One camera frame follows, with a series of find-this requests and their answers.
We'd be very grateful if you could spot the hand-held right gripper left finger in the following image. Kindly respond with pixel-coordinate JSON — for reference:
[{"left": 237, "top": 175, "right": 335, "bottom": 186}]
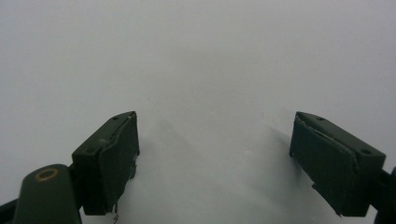
[{"left": 71, "top": 110, "right": 141, "bottom": 224}]

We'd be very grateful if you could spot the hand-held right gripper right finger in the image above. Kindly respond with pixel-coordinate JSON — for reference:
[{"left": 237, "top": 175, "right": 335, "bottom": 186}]
[{"left": 289, "top": 111, "right": 387, "bottom": 217}]

